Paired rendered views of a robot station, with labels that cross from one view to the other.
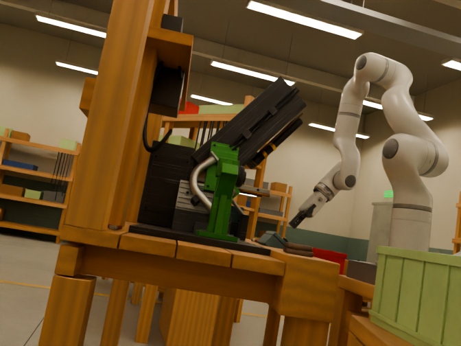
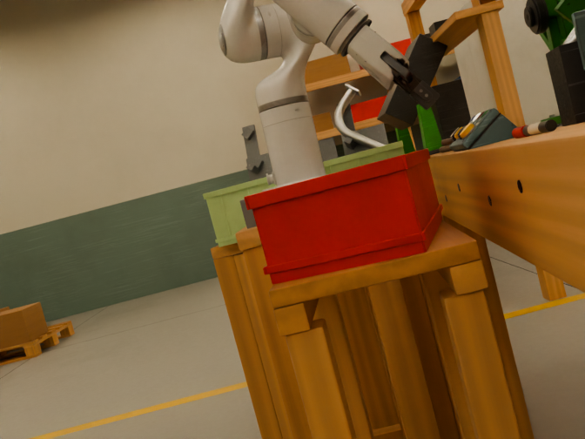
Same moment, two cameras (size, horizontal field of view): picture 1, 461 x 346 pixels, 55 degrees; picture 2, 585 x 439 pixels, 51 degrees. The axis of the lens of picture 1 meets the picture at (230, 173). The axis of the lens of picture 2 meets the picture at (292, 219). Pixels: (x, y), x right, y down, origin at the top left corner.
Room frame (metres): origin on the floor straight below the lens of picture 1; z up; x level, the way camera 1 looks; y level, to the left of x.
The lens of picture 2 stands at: (2.86, -0.31, 0.92)
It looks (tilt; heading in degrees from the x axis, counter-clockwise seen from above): 3 degrees down; 193
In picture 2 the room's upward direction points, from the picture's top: 15 degrees counter-clockwise
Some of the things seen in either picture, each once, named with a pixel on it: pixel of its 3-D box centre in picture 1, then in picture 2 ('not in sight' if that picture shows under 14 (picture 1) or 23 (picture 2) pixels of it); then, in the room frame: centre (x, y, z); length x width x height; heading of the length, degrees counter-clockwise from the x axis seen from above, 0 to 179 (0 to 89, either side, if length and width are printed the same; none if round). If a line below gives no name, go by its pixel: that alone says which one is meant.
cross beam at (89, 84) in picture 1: (119, 136); not in sight; (1.82, 0.48, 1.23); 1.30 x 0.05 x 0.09; 6
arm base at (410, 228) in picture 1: (409, 239); (292, 146); (1.43, -0.60, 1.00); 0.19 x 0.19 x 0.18
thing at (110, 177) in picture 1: (142, 109); not in sight; (1.83, 0.41, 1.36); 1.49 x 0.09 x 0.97; 6
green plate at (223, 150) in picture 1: (221, 168); not in sight; (1.80, 0.04, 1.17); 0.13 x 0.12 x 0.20; 6
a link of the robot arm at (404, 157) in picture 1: (407, 171); (285, 55); (1.41, -0.56, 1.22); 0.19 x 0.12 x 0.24; 115
